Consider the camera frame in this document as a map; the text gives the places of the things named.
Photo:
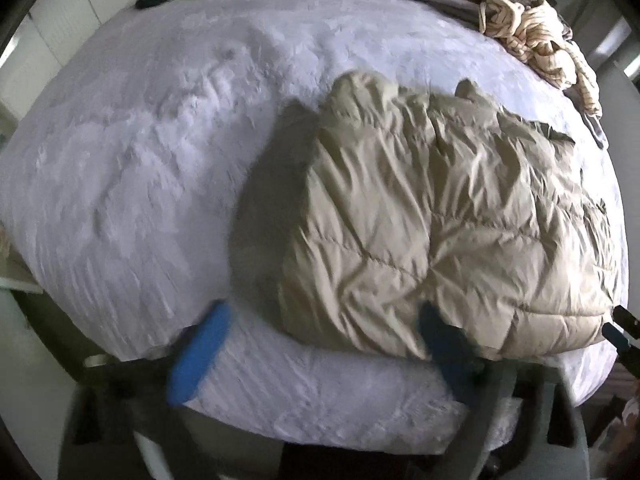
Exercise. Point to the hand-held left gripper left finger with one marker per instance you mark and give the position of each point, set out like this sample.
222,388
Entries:
200,355

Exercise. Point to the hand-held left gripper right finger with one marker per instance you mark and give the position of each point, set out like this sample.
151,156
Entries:
445,350

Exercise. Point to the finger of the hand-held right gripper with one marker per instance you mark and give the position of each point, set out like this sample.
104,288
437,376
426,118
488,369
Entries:
617,337
627,316

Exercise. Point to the beige puffer jacket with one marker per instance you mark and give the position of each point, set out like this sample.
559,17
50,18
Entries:
450,220

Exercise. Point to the lavender fluffy bed blanket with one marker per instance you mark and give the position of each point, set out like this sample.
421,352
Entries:
150,160

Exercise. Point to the cream striped garment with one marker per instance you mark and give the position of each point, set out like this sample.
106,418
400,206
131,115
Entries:
545,45

